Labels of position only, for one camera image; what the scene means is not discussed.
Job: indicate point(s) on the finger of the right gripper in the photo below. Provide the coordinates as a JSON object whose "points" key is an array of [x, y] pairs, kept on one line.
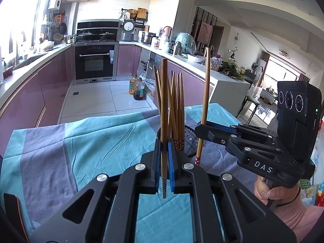
{"points": [[218, 137], [213, 127]]}

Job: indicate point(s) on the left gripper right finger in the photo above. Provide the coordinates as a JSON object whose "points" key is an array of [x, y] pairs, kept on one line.
{"points": [[176, 159]]}

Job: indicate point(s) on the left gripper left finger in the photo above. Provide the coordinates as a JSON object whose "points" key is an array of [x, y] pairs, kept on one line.
{"points": [[152, 160]]}

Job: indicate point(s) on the pink sleeved right forearm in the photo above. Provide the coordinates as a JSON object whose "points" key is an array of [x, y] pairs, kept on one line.
{"points": [[305, 221]]}

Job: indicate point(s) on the mint green kitchen appliance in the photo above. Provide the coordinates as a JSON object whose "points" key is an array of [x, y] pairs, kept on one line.
{"points": [[187, 43]]}

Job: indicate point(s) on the person's right hand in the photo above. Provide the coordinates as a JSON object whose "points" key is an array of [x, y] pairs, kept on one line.
{"points": [[280, 194]]}

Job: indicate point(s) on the black mesh utensil holder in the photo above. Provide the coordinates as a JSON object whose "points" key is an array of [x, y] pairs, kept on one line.
{"points": [[187, 142]]}

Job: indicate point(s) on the green plant on counter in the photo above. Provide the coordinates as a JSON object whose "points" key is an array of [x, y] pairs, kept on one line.
{"points": [[230, 69]]}

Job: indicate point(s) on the dark soy sauce bottle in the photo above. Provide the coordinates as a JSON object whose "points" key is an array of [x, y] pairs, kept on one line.
{"points": [[138, 90]]}

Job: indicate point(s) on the cooking oil bottle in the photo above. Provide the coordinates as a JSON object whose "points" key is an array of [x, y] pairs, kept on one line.
{"points": [[132, 83]]}

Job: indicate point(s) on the dark brown chopstick in holder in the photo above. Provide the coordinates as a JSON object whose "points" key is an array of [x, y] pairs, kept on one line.
{"points": [[157, 88]]}

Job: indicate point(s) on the teal and grey tablecloth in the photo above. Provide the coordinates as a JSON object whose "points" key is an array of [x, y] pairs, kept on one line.
{"points": [[45, 167]]}

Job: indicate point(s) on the steel cooking pot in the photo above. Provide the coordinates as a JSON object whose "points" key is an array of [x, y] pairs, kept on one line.
{"points": [[147, 37]]}

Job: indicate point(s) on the built-in black oven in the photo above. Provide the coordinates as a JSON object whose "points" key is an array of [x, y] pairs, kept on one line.
{"points": [[96, 50]]}

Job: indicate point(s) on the white rice cooker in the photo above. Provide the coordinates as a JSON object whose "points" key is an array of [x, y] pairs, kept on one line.
{"points": [[128, 30]]}

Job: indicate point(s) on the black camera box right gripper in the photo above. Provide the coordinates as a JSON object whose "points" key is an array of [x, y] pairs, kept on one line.
{"points": [[298, 109]]}

